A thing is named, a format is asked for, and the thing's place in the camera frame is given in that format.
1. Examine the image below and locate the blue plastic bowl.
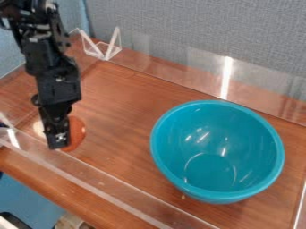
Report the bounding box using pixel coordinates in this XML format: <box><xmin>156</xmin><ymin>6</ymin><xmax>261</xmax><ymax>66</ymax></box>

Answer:
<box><xmin>150</xmin><ymin>100</ymin><xmax>286</xmax><ymax>205</ymax></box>

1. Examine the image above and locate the clear acrylic barrier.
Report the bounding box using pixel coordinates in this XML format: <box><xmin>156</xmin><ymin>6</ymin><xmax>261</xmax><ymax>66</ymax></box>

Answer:
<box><xmin>0</xmin><ymin>114</ymin><xmax>221</xmax><ymax>229</ymax></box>
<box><xmin>0</xmin><ymin>65</ymin><xmax>38</xmax><ymax>124</ymax></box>
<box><xmin>108</xmin><ymin>40</ymin><xmax>306</xmax><ymax>126</ymax></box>

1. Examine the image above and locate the clear acrylic back barrier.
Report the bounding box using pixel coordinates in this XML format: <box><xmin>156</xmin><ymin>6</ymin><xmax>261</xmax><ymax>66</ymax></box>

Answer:
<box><xmin>108</xmin><ymin>40</ymin><xmax>306</xmax><ymax>126</ymax></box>

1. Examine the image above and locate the brown toy mushroom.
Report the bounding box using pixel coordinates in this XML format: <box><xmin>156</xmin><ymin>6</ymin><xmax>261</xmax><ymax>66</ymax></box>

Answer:
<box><xmin>32</xmin><ymin>115</ymin><xmax>87</xmax><ymax>153</ymax></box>

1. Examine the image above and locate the clear acrylic front barrier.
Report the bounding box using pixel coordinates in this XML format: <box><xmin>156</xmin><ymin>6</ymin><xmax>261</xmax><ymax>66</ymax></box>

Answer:
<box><xmin>0</xmin><ymin>114</ymin><xmax>221</xmax><ymax>229</ymax></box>

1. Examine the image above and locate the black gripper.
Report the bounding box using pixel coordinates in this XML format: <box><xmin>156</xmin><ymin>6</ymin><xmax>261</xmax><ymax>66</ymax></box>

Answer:
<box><xmin>21</xmin><ymin>38</ymin><xmax>82</xmax><ymax>149</ymax></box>

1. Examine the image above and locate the clear acrylic corner bracket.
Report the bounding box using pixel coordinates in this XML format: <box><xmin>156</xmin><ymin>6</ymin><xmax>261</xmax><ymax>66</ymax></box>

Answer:
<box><xmin>70</xmin><ymin>27</ymin><xmax>122</xmax><ymax>61</ymax></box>

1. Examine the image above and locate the clear acrylic left barrier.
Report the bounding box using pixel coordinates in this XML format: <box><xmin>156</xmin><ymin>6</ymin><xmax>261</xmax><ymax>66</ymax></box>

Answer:
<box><xmin>0</xmin><ymin>65</ymin><xmax>38</xmax><ymax>124</ymax></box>

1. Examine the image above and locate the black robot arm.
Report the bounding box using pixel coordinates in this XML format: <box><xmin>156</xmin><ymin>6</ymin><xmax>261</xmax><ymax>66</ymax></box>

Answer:
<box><xmin>0</xmin><ymin>0</ymin><xmax>82</xmax><ymax>149</ymax></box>

